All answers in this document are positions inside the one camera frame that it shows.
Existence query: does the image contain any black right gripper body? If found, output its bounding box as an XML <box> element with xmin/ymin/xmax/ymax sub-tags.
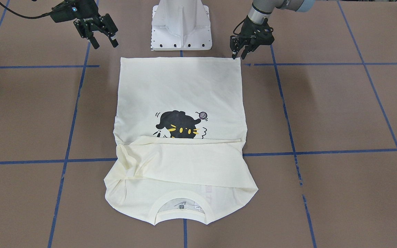
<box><xmin>50</xmin><ymin>0</ymin><xmax>118</xmax><ymax>39</ymax></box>

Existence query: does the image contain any white central pillar mount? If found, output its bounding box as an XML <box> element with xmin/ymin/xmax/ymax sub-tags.
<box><xmin>150</xmin><ymin>0</ymin><xmax>212</xmax><ymax>51</ymax></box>

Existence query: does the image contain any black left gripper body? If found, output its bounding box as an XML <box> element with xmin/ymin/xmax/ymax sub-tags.
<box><xmin>230</xmin><ymin>17</ymin><xmax>275</xmax><ymax>49</ymax></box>

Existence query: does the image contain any black cable on table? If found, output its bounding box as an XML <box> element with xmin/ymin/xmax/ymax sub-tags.
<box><xmin>0</xmin><ymin>0</ymin><xmax>52</xmax><ymax>19</ymax></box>

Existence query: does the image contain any cream long-sleeve cat shirt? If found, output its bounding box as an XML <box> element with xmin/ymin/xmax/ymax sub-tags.
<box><xmin>104</xmin><ymin>58</ymin><xmax>258</xmax><ymax>225</ymax></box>

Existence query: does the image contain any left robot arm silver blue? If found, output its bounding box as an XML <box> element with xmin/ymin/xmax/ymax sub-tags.
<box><xmin>230</xmin><ymin>0</ymin><xmax>315</xmax><ymax>59</ymax></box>

